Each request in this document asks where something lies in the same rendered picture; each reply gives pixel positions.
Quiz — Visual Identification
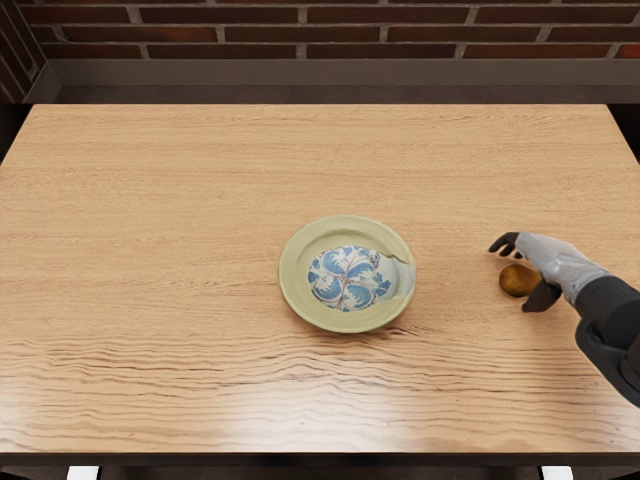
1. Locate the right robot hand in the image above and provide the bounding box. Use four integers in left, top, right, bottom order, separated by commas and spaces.
488, 231, 611, 314

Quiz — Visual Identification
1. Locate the brown yellow round fruit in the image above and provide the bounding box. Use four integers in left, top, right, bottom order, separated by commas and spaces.
498, 264, 543, 299

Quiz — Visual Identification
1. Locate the pale green patterned plate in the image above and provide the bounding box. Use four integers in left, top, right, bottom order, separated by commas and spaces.
278, 214, 418, 335

